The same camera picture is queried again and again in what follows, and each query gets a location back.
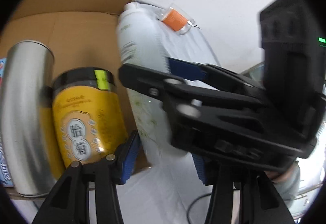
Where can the right hand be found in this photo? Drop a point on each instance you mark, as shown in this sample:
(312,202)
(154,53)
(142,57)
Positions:
(292,174)

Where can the yellow tea jar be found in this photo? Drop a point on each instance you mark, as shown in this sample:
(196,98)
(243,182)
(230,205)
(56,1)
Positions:
(87,116)

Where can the orange thread spool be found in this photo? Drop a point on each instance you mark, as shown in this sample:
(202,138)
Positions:
(176,19)

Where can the silver metal can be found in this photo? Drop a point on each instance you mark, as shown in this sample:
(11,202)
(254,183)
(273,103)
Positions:
(25,116)

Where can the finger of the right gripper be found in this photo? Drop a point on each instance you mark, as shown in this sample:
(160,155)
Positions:
(157,84)
(212,75)

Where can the brown cardboard box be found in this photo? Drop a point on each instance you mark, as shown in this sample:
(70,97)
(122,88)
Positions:
(79,33)

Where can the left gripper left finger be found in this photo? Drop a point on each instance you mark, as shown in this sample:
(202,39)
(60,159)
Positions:
(68,201)

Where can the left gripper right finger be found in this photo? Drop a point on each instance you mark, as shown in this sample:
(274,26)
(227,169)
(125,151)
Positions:
(259,200)

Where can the white spray bottle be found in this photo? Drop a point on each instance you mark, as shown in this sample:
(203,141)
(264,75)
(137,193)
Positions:
(139,44)

